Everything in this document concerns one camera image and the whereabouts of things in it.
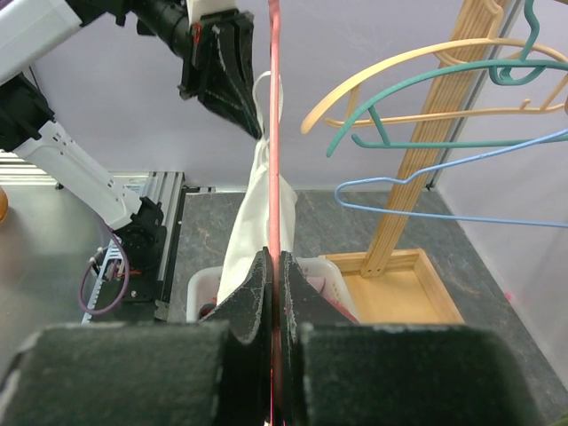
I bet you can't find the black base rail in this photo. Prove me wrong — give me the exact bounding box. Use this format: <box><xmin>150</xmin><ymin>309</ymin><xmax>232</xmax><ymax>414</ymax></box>
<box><xmin>114</xmin><ymin>186</ymin><xmax>185</xmax><ymax>321</ymax></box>

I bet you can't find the wooden clothes rack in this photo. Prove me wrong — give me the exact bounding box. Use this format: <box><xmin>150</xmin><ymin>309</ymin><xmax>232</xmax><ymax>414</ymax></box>
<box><xmin>317</xmin><ymin>0</ymin><xmax>509</xmax><ymax>325</ymax></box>

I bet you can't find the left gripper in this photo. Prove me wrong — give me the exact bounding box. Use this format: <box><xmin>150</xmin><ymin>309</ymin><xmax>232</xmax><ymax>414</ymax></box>
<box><xmin>178</xmin><ymin>11</ymin><xmax>262</xmax><ymax>139</ymax></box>

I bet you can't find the pink wire hanger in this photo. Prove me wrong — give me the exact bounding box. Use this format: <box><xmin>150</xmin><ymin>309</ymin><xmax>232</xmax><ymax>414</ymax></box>
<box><xmin>268</xmin><ymin>0</ymin><xmax>285</xmax><ymax>425</ymax></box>

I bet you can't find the mauve pink tank top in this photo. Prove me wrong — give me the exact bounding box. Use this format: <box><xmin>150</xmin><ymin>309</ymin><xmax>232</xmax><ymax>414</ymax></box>
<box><xmin>307</xmin><ymin>276</ymin><xmax>359</xmax><ymax>324</ymax></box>

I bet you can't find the slotted cable duct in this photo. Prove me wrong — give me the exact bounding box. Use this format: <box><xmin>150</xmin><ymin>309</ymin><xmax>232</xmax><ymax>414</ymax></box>
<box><xmin>77</xmin><ymin>241</ymin><xmax>129</xmax><ymax>324</ymax></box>

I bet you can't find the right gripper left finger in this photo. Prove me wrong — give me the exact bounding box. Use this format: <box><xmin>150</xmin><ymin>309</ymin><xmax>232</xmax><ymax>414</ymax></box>
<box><xmin>1</xmin><ymin>251</ymin><xmax>272</xmax><ymax>425</ymax></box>

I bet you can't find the light blue hanger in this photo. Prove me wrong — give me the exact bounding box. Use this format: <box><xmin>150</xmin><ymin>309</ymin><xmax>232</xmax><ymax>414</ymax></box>
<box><xmin>335</xmin><ymin>128</ymin><xmax>568</xmax><ymax>230</ymax></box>

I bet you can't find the teal plastic hanger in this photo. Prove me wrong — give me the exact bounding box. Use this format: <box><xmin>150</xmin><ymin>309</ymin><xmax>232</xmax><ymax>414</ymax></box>
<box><xmin>302</xmin><ymin>1</ymin><xmax>567</xmax><ymax>155</ymax></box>

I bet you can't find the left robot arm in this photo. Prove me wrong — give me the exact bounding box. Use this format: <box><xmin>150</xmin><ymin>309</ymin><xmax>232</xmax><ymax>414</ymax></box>
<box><xmin>1</xmin><ymin>0</ymin><xmax>262</xmax><ymax>249</ymax></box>

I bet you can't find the beige wooden hanger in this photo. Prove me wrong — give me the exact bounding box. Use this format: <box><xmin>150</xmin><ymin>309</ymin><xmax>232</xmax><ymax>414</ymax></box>
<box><xmin>300</xmin><ymin>37</ymin><xmax>568</xmax><ymax>134</ymax></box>

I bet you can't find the white plastic basket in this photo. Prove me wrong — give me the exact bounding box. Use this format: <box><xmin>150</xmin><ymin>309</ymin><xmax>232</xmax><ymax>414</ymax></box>
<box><xmin>186</xmin><ymin>257</ymin><xmax>360</xmax><ymax>322</ymax></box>

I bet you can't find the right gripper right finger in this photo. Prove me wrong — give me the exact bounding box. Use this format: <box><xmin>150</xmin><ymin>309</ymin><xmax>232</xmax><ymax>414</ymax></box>
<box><xmin>280</xmin><ymin>252</ymin><xmax>544</xmax><ymax>425</ymax></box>

